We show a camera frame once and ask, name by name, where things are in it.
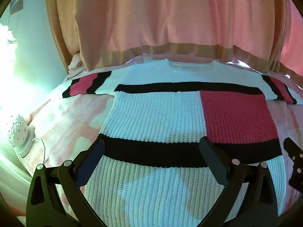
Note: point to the pink pillow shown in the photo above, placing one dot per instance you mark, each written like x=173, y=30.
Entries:
x=75, y=63

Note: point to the pink curtain with tan hem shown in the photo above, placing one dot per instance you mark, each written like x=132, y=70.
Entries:
x=153, y=16

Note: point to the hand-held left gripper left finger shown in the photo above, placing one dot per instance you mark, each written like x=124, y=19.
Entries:
x=92, y=165

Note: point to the pink bed sheet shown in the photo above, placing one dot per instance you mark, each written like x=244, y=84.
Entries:
x=71, y=113

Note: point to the wall outlet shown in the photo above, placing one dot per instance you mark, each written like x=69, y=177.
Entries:
x=18, y=3

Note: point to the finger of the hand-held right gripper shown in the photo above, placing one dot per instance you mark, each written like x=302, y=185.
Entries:
x=297, y=160

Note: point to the white dotted ornament lamp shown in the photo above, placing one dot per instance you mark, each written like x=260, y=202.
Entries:
x=17, y=132

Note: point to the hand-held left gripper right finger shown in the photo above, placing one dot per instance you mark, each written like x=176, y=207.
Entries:
x=213, y=163

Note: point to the white red black knit sweater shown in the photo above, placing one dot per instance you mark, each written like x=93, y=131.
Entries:
x=153, y=115

